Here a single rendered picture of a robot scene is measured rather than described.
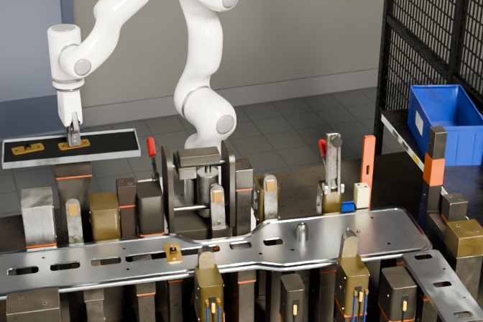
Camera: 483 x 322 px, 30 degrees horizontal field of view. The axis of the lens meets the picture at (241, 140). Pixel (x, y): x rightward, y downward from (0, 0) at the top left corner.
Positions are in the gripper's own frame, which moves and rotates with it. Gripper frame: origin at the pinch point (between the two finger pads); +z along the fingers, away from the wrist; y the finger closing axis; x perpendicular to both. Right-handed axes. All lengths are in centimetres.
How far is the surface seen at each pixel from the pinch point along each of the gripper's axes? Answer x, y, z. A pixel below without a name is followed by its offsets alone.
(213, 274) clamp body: 21, 56, 14
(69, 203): -6.0, 20.2, 8.6
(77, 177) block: -0.5, 4.6, 10.4
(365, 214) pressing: 71, 39, 19
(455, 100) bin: 123, 2, 8
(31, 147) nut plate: -11.2, -1.9, 2.3
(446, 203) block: 88, 51, 12
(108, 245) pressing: 1.6, 28.2, 18.5
